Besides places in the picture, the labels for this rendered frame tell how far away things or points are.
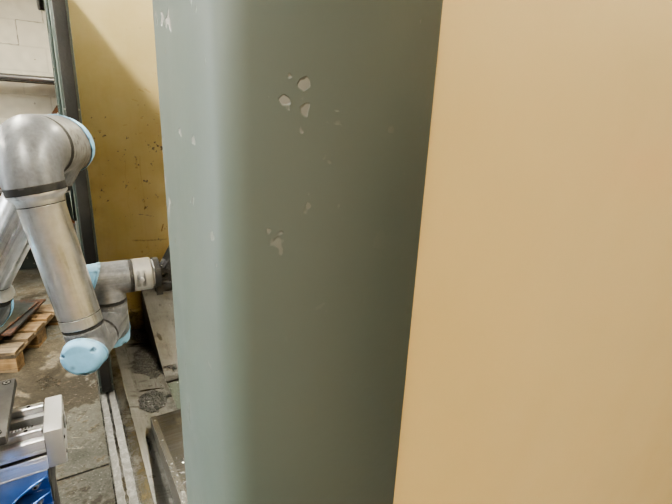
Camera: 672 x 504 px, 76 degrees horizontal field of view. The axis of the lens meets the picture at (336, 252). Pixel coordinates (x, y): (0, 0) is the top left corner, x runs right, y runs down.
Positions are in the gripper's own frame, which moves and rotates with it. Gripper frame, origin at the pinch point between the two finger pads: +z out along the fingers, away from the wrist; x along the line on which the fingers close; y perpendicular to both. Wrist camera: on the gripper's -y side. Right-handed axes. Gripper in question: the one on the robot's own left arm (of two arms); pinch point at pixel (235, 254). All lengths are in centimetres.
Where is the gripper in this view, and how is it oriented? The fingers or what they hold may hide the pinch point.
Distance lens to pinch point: 113.1
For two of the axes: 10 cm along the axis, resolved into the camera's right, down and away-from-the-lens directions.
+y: -0.4, 9.6, 2.8
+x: 5.3, 2.6, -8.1
